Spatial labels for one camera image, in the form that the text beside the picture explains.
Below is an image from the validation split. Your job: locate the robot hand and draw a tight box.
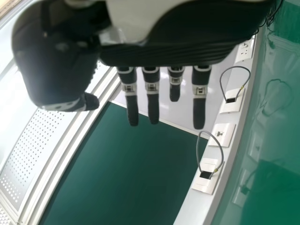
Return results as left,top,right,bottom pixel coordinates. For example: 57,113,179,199
11,0,278,130

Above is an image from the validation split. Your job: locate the grey looped cable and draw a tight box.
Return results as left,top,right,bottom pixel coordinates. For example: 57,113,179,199
196,130,224,176
219,66,251,103

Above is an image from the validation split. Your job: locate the white data port plate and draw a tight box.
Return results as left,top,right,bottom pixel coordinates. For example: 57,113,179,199
191,158,225,195
219,88,246,115

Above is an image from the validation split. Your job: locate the white power socket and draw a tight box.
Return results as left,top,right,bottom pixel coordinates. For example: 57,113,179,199
235,39,255,64

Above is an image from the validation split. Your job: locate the white blank socket plate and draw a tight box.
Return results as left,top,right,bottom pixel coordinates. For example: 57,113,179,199
208,123,236,148

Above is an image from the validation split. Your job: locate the white perforated cable duct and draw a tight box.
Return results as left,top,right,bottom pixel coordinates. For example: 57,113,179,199
0,106,79,214

